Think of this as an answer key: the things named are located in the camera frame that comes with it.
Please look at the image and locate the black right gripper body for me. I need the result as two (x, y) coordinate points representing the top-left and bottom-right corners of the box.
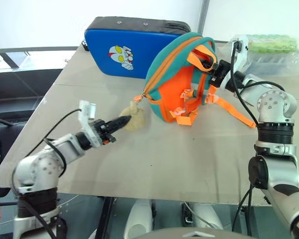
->
(208, 59), (232, 88)

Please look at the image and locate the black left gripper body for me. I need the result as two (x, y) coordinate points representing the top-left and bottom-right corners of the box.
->
(91, 119), (117, 146)

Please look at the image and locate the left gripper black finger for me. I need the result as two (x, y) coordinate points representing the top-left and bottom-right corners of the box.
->
(108, 115), (133, 128)
(110, 119), (132, 133)

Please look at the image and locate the beige plush keychain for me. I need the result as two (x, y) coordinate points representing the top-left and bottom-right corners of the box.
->
(118, 100), (148, 131)

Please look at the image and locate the orange and teal backpack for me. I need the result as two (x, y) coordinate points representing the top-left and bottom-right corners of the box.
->
(134, 31), (257, 129)

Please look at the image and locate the grey metal pole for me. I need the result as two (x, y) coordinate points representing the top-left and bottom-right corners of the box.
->
(197, 0), (211, 40)

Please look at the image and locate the clear bag of green items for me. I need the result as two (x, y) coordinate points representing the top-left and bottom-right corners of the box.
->
(218, 33), (299, 76)

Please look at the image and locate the blue case with cartoon print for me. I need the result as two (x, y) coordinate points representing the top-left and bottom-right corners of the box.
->
(80, 16), (192, 80)

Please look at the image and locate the black table leg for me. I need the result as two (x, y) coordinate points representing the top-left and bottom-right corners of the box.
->
(95, 196), (116, 239)

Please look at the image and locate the white rounded robot leg shell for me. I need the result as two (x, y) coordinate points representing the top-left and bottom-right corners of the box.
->
(123, 198), (153, 239)
(188, 202), (224, 231)

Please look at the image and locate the dark glass side desk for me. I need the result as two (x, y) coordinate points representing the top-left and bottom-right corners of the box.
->
(0, 45), (78, 168)

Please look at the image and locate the grey robot torso top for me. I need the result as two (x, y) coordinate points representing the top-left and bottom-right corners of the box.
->
(139, 227), (243, 239)

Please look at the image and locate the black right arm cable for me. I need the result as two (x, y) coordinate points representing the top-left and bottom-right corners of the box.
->
(229, 40), (286, 237)

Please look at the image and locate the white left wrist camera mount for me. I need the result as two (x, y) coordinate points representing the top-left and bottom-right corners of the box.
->
(78, 100), (103, 148)

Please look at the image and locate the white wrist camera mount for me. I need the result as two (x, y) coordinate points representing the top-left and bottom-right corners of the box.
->
(229, 35), (252, 76)
(78, 100), (103, 148)

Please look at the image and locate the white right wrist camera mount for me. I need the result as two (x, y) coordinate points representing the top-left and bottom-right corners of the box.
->
(229, 35), (252, 76)

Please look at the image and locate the thin white cable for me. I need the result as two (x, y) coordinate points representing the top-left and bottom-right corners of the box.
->
(183, 201), (216, 229)

